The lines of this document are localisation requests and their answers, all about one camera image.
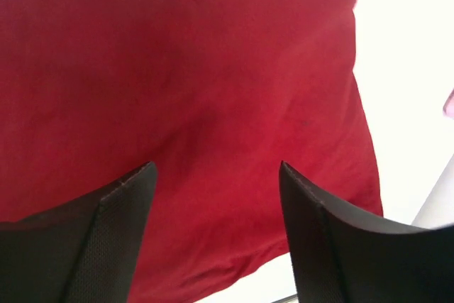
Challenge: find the light pink t shirt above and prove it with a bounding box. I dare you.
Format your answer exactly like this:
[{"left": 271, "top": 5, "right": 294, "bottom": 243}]
[{"left": 443, "top": 90, "right": 454, "bottom": 119}]

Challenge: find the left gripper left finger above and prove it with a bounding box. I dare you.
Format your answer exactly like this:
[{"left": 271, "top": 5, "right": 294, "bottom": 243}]
[{"left": 1, "top": 162, "right": 157, "bottom": 303}]

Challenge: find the dark red t shirt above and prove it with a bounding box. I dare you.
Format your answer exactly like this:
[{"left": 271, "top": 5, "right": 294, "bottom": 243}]
[{"left": 1, "top": 0, "right": 382, "bottom": 302}]

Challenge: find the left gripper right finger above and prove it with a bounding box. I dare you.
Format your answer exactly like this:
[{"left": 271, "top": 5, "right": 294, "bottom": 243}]
[{"left": 279, "top": 163, "right": 453, "bottom": 302}]

